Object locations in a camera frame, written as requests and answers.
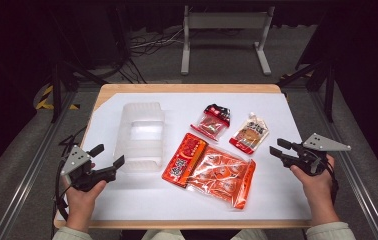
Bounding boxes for person's lap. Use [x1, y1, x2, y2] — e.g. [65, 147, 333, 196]
[140, 228, 269, 240]

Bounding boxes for clear plastic container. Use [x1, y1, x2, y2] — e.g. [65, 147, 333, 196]
[113, 101, 166, 174]

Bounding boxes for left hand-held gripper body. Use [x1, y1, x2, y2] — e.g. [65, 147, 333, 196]
[60, 144, 117, 193]

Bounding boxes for grey metal stand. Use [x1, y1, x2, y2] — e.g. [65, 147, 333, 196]
[180, 4, 276, 76]

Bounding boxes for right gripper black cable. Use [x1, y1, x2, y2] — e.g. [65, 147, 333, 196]
[323, 159, 340, 205]

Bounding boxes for bundle of floor cables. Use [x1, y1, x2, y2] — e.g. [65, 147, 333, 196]
[110, 28, 186, 84]

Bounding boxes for cream snack packet red base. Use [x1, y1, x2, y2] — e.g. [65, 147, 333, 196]
[228, 111, 270, 155]

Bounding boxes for black tape floor mark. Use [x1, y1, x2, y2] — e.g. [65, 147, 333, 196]
[58, 125, 89, 158]

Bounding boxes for person's left hand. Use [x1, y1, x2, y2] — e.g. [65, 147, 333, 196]
[62, 162, 108, 218]

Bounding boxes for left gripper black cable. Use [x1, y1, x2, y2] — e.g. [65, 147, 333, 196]
[53, 165, 75, 222]

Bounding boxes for person's right hand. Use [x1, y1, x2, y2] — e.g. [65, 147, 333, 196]
[289, 154, 336, 218]

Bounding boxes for large orange snack bag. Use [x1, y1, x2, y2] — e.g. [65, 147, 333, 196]
[161, 132, 257, 211]

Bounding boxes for black tripod stand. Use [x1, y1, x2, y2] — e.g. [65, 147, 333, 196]
[48, 6, 109, 123]
[276, 56, 337, 123]

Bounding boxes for aluminium rail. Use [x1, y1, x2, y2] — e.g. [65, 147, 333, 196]
[0, 89, 78, 240]
[310, 89, 378, 240]

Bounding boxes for yellow and black hazard tape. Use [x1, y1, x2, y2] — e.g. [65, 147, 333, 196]
[35, 84, 80, 111]

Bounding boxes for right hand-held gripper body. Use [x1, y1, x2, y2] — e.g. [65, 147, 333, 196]
[281, 132, 352, 177]

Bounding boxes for red and black snack packet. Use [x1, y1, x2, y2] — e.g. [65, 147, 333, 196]
[190, 103, 231, 143]

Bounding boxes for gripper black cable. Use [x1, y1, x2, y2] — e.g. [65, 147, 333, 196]
[53, 165, 75, 222]
[323, 159, 340, 205]

